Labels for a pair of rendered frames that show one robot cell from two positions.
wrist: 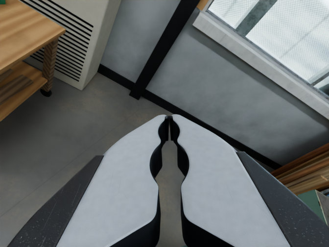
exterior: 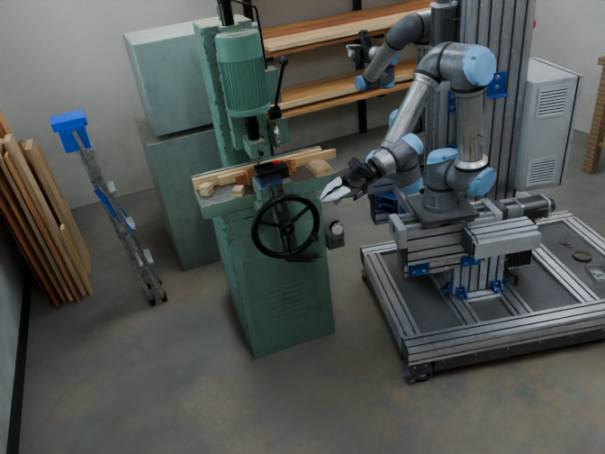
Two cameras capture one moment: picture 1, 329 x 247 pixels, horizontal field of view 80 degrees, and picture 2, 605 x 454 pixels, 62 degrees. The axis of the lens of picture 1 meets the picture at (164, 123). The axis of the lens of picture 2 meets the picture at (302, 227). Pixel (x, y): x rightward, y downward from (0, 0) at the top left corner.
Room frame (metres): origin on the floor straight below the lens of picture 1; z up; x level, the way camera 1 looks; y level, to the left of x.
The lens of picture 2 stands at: (0.18, 1.33, 1.83)
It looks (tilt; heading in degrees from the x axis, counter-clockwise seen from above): 31 degrees down; 269
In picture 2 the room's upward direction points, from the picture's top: 7 degrees counter-clockwise
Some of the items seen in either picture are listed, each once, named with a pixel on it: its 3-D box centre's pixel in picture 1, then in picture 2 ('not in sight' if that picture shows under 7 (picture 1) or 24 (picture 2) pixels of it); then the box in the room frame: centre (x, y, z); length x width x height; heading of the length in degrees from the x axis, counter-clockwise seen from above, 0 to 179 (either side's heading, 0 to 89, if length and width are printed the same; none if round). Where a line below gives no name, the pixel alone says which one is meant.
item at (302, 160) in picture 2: not in sight; (278, 166); (0.23, -0.75, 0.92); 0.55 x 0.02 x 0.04; 15
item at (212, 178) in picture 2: not in sight; (259, 167); (0.32, -0.74, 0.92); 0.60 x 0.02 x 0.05; 15
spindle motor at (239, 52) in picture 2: not in sight; (243, 73); (0.31, -0.72, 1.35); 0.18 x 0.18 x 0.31
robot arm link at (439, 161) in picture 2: not in sight; (444, 167); (-0.40, -0.39, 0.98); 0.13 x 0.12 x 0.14; 120
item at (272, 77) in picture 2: not in sight; (268, 85); (0.22, -0.97, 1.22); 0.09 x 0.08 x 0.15; 105
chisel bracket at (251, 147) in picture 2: not in sight; (255, 147); (0.32, -0.74, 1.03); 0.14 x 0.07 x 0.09; 105
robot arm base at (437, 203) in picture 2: not in sight; (441, 193); (-0.40, -0.39, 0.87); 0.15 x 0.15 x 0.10
